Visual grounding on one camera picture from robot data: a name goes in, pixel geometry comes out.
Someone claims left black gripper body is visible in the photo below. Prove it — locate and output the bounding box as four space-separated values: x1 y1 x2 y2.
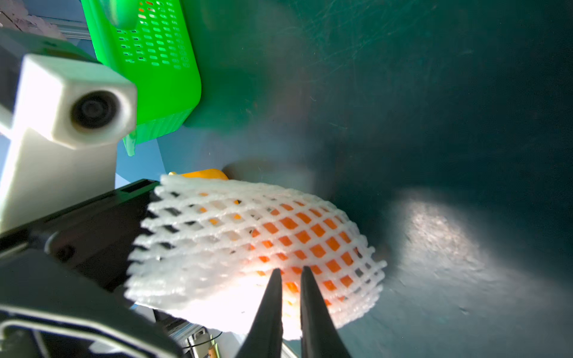
1 179 182 357

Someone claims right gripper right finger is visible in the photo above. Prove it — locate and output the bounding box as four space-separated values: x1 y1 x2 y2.
300 266 351 358

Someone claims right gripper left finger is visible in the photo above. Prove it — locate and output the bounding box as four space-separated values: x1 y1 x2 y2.
236 268 283 358

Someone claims netted orange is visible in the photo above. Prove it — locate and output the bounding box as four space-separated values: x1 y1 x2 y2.
125 175 386 340

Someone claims yellow plastic tray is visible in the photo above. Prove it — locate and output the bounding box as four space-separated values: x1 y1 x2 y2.
169 169 228 180

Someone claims left green plastic basket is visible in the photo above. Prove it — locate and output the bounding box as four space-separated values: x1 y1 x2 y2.
81 1 201 156

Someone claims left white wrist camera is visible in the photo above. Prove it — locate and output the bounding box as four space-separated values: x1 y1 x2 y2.
1 55 137 232

